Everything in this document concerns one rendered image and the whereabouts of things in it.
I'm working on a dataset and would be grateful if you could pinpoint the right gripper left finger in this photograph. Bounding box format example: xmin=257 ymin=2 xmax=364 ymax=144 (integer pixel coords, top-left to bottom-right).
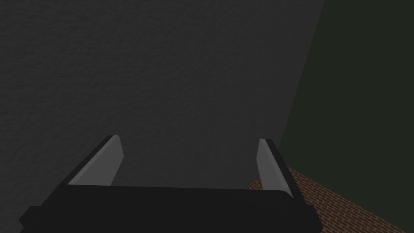
xmin=63 ymin=134 xmax=125 ymax=186

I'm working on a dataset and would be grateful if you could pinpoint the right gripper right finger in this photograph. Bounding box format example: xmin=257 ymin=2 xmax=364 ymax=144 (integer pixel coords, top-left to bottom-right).
xmin=256 ymin=138 xmax=304 ymax=199

